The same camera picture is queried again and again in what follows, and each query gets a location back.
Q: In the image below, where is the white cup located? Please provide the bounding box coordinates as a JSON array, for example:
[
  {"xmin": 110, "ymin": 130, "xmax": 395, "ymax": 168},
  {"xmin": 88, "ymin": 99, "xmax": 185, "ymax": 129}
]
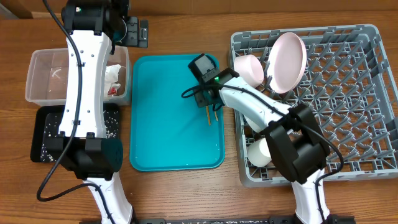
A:
[{"xmin": 247, "ymin": 138, "xmax": 272, "ymax": 167}]

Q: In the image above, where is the small pink bowl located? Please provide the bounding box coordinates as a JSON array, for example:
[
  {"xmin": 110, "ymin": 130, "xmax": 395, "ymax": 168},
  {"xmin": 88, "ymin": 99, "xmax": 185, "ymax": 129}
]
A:
[{"xmin": 233, "ymin": 54, "xmax": 264, "ymax": 88}]

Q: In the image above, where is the red wrapper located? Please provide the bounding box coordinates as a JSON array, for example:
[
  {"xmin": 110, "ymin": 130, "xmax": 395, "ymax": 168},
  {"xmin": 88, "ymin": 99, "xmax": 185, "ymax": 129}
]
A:
[{"xmin": 108, "ymin": 87, "xmax": 118, "ymax": 96}]

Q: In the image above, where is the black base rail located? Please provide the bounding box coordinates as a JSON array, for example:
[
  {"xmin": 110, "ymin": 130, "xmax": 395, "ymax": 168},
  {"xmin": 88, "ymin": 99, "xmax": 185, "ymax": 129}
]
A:
[{"xmin": 80, "ymin": 215, "xmax": 356, "ymax": 224}]

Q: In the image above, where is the large pink plate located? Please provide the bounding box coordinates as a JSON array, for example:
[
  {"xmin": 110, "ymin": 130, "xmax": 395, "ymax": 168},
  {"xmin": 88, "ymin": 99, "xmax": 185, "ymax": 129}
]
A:
[{"xmin": 267, "ymin": 32, "xmax": 307, "ymax": 94}]

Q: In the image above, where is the grey bowl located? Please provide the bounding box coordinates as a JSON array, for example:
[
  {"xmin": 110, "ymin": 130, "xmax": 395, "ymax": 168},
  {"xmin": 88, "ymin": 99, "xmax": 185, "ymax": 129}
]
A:
[{"xmin": 244, "ymin": 115, "xmax": 267, "ymax": 133}]

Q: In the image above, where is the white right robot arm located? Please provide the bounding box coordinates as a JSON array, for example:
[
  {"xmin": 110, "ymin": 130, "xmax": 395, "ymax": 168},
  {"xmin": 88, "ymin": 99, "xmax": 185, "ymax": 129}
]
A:
[{"xmin": 191, "ymin": 68, "xmax": 330, "ymax": 223}]

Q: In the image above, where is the black tray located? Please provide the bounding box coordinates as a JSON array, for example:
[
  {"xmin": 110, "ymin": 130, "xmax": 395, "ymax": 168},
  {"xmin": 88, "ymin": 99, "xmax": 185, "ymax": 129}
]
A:
[{"xmin": 30, "ymin": 103, "xmax": 121, "ymax": 162}]

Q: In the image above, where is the clear plastic waste bin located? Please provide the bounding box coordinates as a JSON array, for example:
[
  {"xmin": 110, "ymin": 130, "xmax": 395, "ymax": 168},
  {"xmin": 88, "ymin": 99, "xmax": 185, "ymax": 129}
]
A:
[{"xmin": 25, "ymin": 46, "xmax": 132, "ymax": 106}]

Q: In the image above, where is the teal serving tray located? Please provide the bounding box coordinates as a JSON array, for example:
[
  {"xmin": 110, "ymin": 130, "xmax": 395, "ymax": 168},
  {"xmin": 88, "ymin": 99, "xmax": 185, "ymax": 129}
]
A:
[{"xmin": 129, "ymin": 54, "xmax": 225, "ymax": 172}]

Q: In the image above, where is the grey dishwasher rack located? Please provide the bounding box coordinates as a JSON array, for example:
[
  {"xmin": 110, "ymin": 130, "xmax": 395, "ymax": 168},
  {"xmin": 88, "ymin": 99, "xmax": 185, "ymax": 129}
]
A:
[{"xmin": 229, "ymin": 24, "xmax": 398, "ymax": 188}]

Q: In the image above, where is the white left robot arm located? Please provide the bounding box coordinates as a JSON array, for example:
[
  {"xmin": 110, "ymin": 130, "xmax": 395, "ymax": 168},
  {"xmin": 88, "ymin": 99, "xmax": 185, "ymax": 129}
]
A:
[{"xmin": 45, "ymin": 1, "xmax": 147, "ymax": 223}]

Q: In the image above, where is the white napkin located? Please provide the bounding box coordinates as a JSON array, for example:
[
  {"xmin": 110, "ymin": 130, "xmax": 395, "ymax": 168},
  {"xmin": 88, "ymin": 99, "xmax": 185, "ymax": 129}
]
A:
[{"xmin": 104, "ymin": 64, "xmax": 121, "ymax": 96}]

